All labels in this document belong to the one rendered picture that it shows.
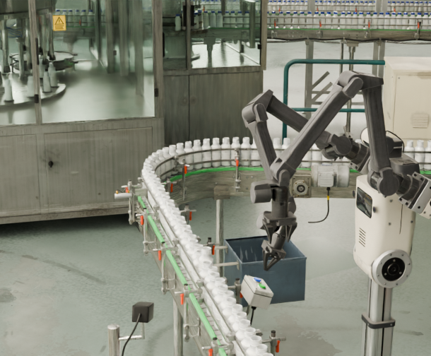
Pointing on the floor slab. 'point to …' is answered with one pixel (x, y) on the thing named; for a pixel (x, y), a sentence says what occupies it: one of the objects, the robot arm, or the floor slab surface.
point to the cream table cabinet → (419, 99)
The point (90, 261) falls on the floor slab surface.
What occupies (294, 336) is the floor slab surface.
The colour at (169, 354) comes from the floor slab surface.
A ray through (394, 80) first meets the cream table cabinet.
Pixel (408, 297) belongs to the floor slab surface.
